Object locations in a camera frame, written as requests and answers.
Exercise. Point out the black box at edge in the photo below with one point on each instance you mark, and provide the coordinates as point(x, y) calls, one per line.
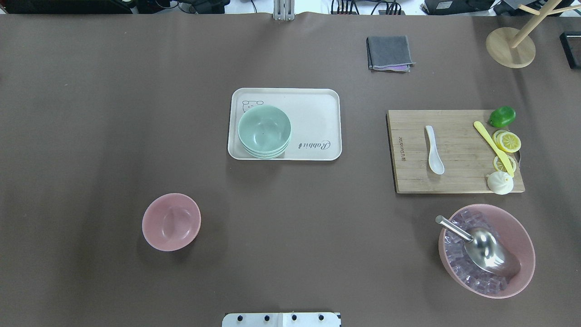
point(571, 43)

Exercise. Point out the small pink bowl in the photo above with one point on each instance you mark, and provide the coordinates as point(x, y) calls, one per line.
point(171, 222)

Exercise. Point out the white steamed bun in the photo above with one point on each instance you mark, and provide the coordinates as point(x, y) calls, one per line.
point(500, 182)

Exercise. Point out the clear ice cubes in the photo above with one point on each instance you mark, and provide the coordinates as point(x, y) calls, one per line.
point(462, 266)

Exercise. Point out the bamboo cutting board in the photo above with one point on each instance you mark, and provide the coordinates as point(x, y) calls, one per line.
point(466, 156)

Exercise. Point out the white rabbit tray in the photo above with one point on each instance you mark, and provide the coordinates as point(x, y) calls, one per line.
point(315, 118)

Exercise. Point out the lemon slice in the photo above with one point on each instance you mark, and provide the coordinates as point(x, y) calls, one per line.
point(507, 141)
point(498, 165)

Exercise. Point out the upper lemon slice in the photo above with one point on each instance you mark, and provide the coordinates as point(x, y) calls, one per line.
point(507, 141)

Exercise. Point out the aluminium frame post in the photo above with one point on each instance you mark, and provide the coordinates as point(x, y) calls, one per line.
point(284, 10)

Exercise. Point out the green lime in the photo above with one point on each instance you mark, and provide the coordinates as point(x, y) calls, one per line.
point(502, 117)

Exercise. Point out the wooden mug stand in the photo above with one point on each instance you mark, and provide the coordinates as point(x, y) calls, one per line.
point(512, 47)

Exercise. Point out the large pink bowl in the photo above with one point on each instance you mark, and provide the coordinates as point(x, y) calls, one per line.
point(513, 236)

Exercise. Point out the lower lemon slice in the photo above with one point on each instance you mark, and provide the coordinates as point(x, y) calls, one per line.
point(498, 165)

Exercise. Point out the yellow plastic knife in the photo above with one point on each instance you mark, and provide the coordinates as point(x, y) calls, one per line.
point(505, 159)

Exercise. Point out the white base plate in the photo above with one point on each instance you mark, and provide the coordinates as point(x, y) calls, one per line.
point(282, 319)

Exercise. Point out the folded grey cloth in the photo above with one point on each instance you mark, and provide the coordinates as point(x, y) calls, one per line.
point(389, 53)

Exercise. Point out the metal ice scoop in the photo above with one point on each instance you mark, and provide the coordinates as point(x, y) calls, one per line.
point(484, 250)

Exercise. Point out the white ceramic spoon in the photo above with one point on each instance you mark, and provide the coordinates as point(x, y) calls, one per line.
point(434, 161)

